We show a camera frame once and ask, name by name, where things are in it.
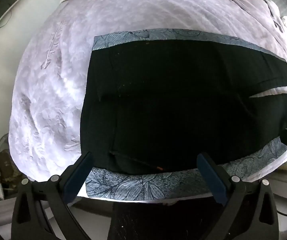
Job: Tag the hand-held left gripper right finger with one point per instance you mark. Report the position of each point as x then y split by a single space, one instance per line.
214 181

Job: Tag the black pants with blue floral trim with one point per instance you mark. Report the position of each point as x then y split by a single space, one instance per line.
171 92

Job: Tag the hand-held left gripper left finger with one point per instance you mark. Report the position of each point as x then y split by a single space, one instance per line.
76 178

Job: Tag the grey lilac crumpled duvet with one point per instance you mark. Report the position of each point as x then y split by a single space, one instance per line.
256 12

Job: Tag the standing fan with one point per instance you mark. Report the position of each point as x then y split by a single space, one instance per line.
4 155

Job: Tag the lavender embossed bed blanket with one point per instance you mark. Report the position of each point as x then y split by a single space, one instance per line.
58 80

